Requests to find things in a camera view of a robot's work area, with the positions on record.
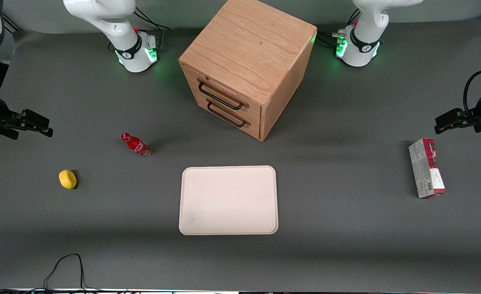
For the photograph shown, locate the black arm base cables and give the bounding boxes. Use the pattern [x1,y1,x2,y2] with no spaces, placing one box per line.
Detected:
[316,8,361,46]
[133,6,171,53]

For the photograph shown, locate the yellow lemon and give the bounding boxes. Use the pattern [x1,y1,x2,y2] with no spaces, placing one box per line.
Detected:
[58,169,78,190]

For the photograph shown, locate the oak wooden drawer cabinet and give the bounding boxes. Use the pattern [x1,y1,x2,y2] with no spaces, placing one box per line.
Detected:
[178,0,318,142]

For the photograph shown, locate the black metal drawer handle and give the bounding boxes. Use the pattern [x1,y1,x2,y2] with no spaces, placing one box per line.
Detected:
[197,80,245,111]
[206,100,248,128]

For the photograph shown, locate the red cola bottle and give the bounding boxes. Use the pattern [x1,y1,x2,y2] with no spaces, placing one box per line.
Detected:
[121,132,151,158]

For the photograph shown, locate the black left arm base cables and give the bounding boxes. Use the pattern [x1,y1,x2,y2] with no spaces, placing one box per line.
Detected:
[316,8,361,46]

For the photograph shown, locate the wooden drawer with black handle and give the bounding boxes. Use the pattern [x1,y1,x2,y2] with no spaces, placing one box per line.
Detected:
[182,63,262,123]
[191,86,262,140]

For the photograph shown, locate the beige rectangular tray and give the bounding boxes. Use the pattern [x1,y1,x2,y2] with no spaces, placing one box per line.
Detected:
[179,165,279,236]

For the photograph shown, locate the black frame rail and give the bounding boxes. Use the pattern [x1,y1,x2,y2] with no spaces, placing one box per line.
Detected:
[3,14,21,33]

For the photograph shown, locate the black looped table cable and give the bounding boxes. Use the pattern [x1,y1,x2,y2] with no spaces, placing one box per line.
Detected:
[43,254,88,292]

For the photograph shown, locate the black right arm base cables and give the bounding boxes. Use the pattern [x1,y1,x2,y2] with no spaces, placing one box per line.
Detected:
[133,6,171,53]

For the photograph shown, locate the grey and red carton box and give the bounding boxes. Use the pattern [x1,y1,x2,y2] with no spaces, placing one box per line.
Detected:
[408,138,447,199]

